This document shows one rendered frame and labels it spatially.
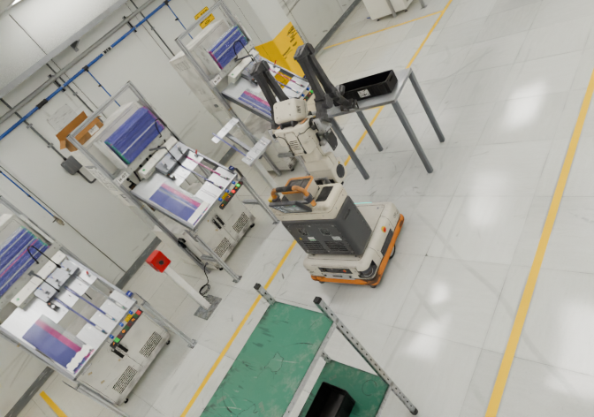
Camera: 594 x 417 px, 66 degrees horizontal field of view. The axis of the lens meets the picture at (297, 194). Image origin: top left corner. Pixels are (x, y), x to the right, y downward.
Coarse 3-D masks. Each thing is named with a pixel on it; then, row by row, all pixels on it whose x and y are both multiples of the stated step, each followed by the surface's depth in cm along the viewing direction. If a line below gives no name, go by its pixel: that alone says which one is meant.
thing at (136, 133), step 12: (144, 108) 418; (132, 120) 409; (144, 120) 417; (156, 120) 425; (120, 132) 402; (132, 132) 409; (144, 132) 417; (156, 132) 425; (108, 144) 398; (120, 144) 402; (132, 144) 409; (144, 144) 417; (120, 156) 405; (132, 156) 409
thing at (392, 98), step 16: (400, 80) 371; (416, 80) 384; (384, 96) 367; (336, 112) 393; (352, 112) 383; (400, 112) 360; (336, 128) 406; (368, 128) 446; (416, 144) 378; (368, 176) 439
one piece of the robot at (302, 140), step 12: (276, 132) 320; (288, 132) 313; (300, 132) 307; (312, 132) 311; (288, 144) 321; (300, 144) 315; (312, 144) 319; (312, 156) 326; (324, 156) 327; (312, 168) 337; (324, 168) 330; (336, 168) 333; (336, 180) 333
